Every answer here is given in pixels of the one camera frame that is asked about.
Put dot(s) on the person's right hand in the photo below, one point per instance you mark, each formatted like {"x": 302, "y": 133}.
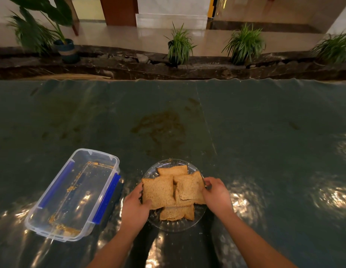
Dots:
{"x": 217, "y": 198}

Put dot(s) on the broad-leaf potted plant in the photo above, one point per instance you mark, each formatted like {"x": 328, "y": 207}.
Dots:
{"x": 50, "y": 11}

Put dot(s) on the brown bread slice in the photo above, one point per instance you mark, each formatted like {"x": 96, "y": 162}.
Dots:
{"x": 182, "y": 202}
{"x": 173, "y": 170}
{"x": 177, "y": 213}
{"x": 159, "y": 192}
{"x": 189, "y": 186}

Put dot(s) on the person's right thumb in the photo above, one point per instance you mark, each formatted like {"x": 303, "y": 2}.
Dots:
{"x": 205, "y": 196}

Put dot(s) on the clear plastic box blue clips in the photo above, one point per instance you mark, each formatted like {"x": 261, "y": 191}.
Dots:
{"x": 75, "y": 192}

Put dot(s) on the clear glass plate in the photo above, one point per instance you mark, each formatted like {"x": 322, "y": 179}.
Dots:
{"x": 173, "y": 226}

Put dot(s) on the brown wooden panel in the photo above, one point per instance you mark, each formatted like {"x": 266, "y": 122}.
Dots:
{"x": 118, "y": 11}

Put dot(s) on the striped spider plant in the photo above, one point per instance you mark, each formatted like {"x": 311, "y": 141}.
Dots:
{"x": 333, "y": 48}
{"x": 244, "y": 44}
{"x": 180, "y": 46}

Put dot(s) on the person's left thumb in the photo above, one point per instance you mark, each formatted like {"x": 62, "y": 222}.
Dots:
{"x": 146, "y": 206}

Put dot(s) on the blue banded plant pot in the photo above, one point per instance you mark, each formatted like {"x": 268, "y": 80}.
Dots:
{"x": 67, "y": 51}

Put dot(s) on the spiky green shrub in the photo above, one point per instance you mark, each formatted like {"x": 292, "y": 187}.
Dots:
{"x": 32, "y": 33}

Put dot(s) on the grey rock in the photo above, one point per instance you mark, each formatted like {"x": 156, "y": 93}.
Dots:
{"x": 142, "y": 58}

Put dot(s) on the person's right forearm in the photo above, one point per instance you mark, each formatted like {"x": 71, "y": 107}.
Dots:
{"x": 251, "y": 245}

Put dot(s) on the dark green table cover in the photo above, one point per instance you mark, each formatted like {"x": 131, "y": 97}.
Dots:
{"x": 259, "y": 131}

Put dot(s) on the person's left forearm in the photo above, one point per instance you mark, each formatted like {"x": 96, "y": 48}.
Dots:
{"x": 114, "y": 248}

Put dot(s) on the person's left hand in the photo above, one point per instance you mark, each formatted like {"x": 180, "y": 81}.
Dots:
{"x": 132, "y": 212}

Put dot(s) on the white marble pillar base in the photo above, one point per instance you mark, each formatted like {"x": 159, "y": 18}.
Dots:
{"x": 173, "y": 13}

